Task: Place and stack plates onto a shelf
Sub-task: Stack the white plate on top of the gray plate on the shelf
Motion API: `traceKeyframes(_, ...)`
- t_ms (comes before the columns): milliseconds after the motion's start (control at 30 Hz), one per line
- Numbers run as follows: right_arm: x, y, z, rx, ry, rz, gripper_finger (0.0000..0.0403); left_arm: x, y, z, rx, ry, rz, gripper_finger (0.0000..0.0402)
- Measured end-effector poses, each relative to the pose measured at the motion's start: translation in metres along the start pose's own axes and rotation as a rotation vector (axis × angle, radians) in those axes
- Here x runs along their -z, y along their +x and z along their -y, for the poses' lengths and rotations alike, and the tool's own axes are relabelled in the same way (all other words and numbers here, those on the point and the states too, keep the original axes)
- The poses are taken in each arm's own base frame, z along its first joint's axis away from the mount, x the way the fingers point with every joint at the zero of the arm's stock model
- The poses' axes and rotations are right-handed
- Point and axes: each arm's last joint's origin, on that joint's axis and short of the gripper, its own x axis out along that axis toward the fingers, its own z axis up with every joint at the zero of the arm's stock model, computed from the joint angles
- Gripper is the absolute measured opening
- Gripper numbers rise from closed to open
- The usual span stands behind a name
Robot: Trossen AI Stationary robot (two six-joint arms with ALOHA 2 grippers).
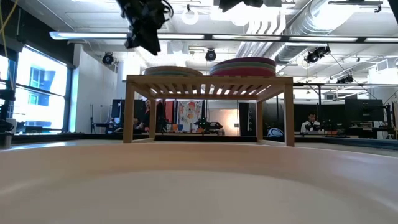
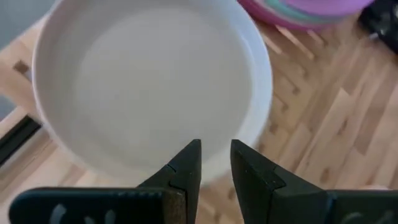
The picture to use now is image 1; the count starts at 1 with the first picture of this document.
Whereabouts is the teal plate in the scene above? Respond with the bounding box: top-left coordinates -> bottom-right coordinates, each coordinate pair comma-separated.
143,71 -> 203,77

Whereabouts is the black cabinet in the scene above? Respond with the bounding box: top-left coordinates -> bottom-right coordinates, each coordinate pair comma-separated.
238,101 -> 257,137

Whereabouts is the white ring lamp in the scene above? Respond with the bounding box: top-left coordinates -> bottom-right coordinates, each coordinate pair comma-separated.
182,9 -> 199,26

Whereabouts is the black monitor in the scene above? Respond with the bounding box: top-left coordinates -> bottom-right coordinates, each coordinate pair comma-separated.
344,98 -> 385,123

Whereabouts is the terracotta plate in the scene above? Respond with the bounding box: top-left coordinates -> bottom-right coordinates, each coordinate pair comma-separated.
143,65 -> 203,74

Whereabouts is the wooden slatted shelf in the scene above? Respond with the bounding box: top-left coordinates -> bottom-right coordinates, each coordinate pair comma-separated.
123,74 -> 295,147

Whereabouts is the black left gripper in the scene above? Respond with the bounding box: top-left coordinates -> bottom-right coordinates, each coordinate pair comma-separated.
116,0 -> 174,56

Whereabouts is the magenta plate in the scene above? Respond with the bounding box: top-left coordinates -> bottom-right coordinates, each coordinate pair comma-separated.
210,69 -> 277,77

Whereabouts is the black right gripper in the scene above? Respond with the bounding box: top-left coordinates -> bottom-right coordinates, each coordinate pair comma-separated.
219,0 -> 282,13

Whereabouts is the peach plate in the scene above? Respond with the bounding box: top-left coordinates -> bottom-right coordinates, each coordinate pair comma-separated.
0,141 -> 398,224

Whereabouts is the large window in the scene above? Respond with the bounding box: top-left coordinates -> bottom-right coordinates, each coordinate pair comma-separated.
0,46 -> 72,133

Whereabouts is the colourful printed poster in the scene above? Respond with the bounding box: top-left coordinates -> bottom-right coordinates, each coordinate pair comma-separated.
177,100 -> 203,131

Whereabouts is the black aluminium frame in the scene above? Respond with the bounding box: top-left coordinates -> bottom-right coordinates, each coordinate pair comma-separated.
12,133 -> 398,149

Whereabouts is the silver ventilation duct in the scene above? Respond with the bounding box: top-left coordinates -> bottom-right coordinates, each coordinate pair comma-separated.
275,0 -> 330,65

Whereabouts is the black machine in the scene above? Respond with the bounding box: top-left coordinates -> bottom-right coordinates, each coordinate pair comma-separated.
194,119 -> 223,133

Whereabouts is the long ceiling light bar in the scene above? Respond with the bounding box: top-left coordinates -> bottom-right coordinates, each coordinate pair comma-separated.
49,30 -> 398,44

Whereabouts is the purple plate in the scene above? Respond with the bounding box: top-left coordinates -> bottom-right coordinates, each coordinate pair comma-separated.
210,57 -> 277,65

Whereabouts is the person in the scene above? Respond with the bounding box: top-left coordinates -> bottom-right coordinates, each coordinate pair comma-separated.
300,112 -> 321,133
141,98 -> 156,131

